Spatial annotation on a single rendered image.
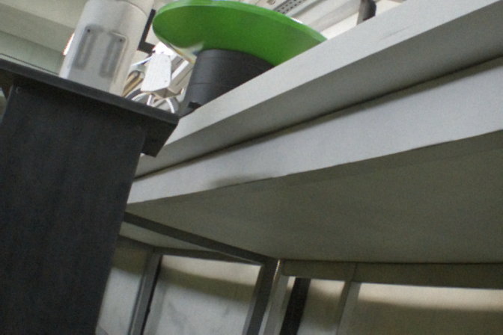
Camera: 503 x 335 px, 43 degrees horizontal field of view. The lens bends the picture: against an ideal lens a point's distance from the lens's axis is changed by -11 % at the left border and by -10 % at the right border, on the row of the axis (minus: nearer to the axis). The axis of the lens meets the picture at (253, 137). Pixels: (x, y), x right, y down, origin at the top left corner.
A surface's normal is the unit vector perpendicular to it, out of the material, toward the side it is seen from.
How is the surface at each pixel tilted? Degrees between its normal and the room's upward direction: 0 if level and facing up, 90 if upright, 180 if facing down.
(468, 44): 180
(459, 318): 90
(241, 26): 157
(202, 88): 90
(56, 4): 90
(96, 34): 90
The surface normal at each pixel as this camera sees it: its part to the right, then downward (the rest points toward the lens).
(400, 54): -0.25, 0.94
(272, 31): -0.11, 0.79
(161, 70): -0.51, -0.34
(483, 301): -0.89, -0.32
